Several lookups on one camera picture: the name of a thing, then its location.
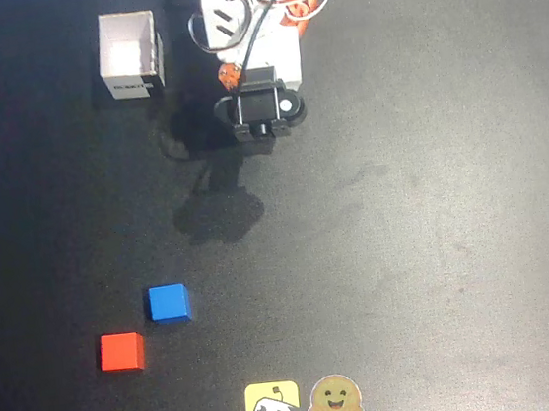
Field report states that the black cable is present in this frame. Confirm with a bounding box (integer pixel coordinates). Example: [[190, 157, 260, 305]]
[[184, 0, 302, 93]]

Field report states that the white cardboard box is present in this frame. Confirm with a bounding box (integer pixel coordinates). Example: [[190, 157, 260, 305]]
[[93, 7, 170, 105]]

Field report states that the hugging face emoji sticker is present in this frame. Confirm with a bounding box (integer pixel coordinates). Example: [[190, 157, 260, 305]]
[[301, 371, 367, 411]]

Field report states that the black desk mat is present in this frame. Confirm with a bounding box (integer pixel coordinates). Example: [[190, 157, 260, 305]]
[[0, 0, 549, 411]]

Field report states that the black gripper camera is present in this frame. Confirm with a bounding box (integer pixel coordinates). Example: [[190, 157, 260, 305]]
[[209, 63, 309, 147]]

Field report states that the yellow robot face sticker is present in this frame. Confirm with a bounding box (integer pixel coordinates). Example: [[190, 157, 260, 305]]
[[241, 377, 303, 411]]

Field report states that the blue cube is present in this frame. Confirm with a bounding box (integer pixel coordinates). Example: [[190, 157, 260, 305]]
[[143, 281, 194, 327]]

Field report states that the red cube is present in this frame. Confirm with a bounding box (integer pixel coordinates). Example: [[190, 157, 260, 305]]
[[96, 329, 148, 375]]

